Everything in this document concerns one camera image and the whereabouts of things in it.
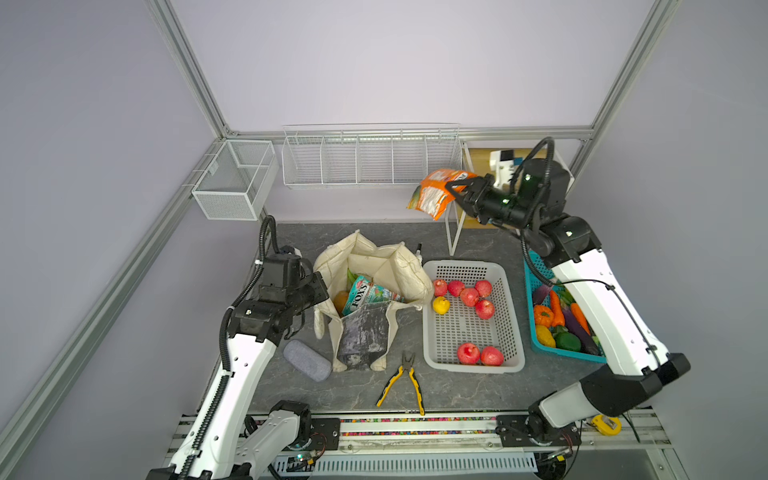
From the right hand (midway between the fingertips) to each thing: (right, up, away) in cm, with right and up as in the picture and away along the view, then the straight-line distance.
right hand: (442, 189), depth 61 cm
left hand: (-27, -22, +12) cm, 37 cm away
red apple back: (+10, -25, +35) cm, 44 cm away
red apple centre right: (+18, -31, +30) cm, 47 cm away
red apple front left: (+10, -41, +21) cm, 47 cm away
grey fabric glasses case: (-34, -44, +22) cm, 60 cm away
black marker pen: (-1, -13, +51) cm, 52 cm away
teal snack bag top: (-19, -25, +25) cm, 41 cm away
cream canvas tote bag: (-11, -18, +31) cm, 38 cm away
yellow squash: (+33, -37, +23) cm, 55 cm away
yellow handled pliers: (-6, -45, +24) cm, 51 cm away
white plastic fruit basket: (+14, -35, +31) cm, 49 cm away
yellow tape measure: (+44, -57, +13) cm, 73 cm away
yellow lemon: (+4, -30, +31) cm, 43 cm away
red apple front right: (+17, -42, +20) cm, 49 cm away
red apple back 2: (+14, -27, +32) cm, 44 cm away
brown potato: (-27, -28, +29) cm, 48 cm away
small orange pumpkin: (+35, -32, +28) cm, 55 cm away
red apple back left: (+5, -25, +35) cm, 43 cm away
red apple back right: (+19, -25, +35) cm, 47 cm away
